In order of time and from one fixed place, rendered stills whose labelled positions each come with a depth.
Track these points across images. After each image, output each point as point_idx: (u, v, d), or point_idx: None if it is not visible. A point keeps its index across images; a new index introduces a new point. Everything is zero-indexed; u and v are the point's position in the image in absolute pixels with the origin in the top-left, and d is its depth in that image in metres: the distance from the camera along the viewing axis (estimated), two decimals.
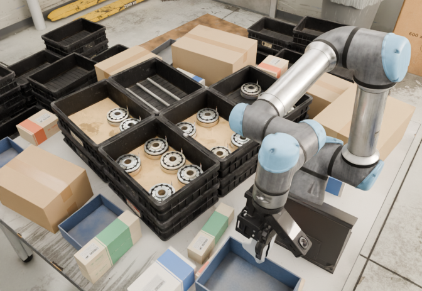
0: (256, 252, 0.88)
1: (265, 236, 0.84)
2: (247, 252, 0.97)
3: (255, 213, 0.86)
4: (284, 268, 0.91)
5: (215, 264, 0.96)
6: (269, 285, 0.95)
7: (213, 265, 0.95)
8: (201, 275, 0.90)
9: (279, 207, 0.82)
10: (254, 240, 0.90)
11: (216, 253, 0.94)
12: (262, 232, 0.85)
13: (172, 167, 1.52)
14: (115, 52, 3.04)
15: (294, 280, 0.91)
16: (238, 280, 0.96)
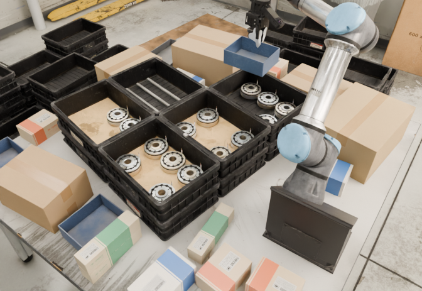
0: (256, 32, 1.67)
1: (260, 19, 1.64)
2: (251, 44, 1.76)
3: (255, 10, 1.66)
4: (271, 44, 1.71)
5: (233, 49, 1.75)
6: (262, 59, 1.74)
7: (232, 48, 1.74)
8: (227, 48, 1.70)
9: (267, 1, 1.61)
10: (254, 28, 1.69)
11: (234, 41, 1.73)
12: (259, 19, 1.65)
13: (172, 167, 1.52)
14: (115, 52, 3.04)
15: (276, 51, 1.71)
16: (246, 57, 1.75)
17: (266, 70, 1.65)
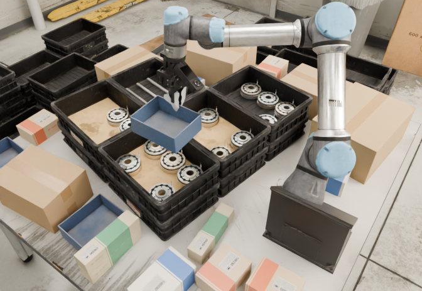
0: (169, 95, 1.32)
1: (173, 80, 1.28)
2: (169, 106, 1.41)
3: (168, 68, 1.30)
4: (191, 109, 1.35)
5: (147, 112, 1.40)
6: (183, 126, 1.39)
7: (144, 112, 1.39)
8: (134, 114, 1.34)
9: (180, 58, 1.26)
10: None
11: (146, 104, 1.38)
12: (171, 79, 1.29)
13: (172, 167, 1.52)
14: (115, 52, 3.04)
15: (197, 117, 1.35)
16: (162, 123, 1.40)
17: (181, 144, 1.30)
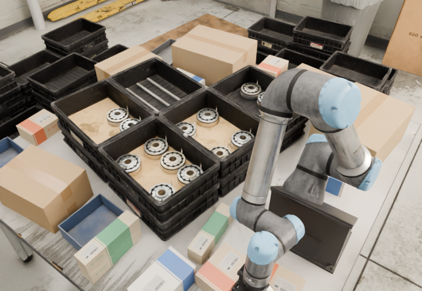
0: None
1: None
2: None
3: (246, 286, 1.09)
4: None
5: None
6: None
7: None
8: None
9: (264, 285, 1.04)
10: None
11: None
12: None
13: (172, 167, 1.52)
14: (115, 52, 3.04)
15: None
16: None
17: None
